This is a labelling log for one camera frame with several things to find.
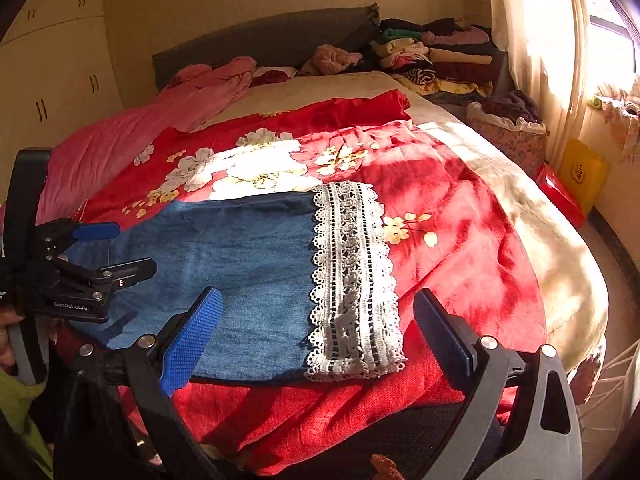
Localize dark red garment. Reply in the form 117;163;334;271
252;67;291;86

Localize red floral blanket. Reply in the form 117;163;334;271
75;89;548;478

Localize person's left hand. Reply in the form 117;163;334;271
0;307;26;373

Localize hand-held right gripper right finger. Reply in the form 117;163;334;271
413;287;583;480

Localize window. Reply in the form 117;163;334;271
587;0;640;91

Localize blue denim lace-hem pants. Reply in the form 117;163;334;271
65;180;408;386

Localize pink fluffy garment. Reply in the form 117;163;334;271
300;44;363;77

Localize person's black trouser leg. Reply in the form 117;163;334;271
310;400;506;480

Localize grey padded headboard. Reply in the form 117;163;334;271
151;4;381;92

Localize cream curtain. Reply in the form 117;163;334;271
482;0;598;161

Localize purple clothes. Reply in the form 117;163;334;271
480;90;541;123

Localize cream wardrobe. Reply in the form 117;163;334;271
0;0;126;181

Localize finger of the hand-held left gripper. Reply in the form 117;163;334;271
57;257;157;301
70;221;122;243

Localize pink quilt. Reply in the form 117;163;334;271
0;55;258;226

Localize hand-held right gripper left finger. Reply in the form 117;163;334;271
52;286;224;480

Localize floral frilled cloth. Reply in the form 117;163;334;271
587;81;640;166

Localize floral laundry basket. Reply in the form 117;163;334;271
466;91;550;178

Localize red box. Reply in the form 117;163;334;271
535;164;586;228

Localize yellow bag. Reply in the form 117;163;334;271
557;138;610;211

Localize pile of folded clothes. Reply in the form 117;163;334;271
370;17;501;98

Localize red glittery object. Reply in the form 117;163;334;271
371;454;406;480

